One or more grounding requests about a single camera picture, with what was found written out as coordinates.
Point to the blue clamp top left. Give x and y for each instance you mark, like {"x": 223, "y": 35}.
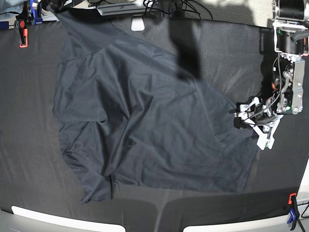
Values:
{"x": 35, "y": 11}

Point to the red black clamp left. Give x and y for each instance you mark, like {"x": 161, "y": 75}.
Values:
{"x": 22, "y": 33}

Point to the red blue clamp bottom right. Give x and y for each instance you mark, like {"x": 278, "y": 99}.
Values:
{"x": 294, "y": 215}

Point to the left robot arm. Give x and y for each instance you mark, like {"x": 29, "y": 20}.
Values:
{"x": 291, "y": 43}

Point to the dark navy t-shirt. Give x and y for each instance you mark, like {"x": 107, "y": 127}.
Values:
{"x": 132, "y": 112}

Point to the white tab on cloth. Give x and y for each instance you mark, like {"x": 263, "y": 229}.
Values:
{"x": 137, "y": 24}

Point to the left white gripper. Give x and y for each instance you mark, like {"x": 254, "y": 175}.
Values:
{"x": 260, "y": 117}

